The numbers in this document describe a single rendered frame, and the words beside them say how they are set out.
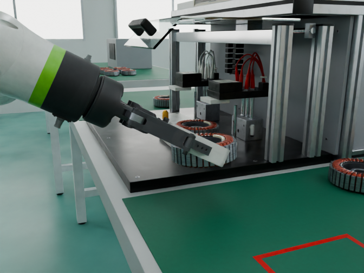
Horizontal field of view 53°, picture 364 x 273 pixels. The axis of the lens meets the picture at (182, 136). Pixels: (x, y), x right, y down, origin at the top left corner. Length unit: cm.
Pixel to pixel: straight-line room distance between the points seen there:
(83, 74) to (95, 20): 508
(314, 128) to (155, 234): 45
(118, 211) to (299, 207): 30
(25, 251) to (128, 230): 152
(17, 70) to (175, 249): 31
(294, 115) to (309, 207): 38
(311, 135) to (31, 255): 153
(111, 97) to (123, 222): 20
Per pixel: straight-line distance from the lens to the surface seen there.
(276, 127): 78
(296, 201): 68
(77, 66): 53
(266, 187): 73
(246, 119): 95
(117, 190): 71
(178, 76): 114
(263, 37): 82
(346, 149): 92
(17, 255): 204
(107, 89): 54
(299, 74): 97
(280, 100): 79
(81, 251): 197
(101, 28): 562
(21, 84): 53
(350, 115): 89
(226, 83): 90
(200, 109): 119
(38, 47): 53
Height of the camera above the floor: 103
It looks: 15 degrees down
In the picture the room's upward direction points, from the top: straight up
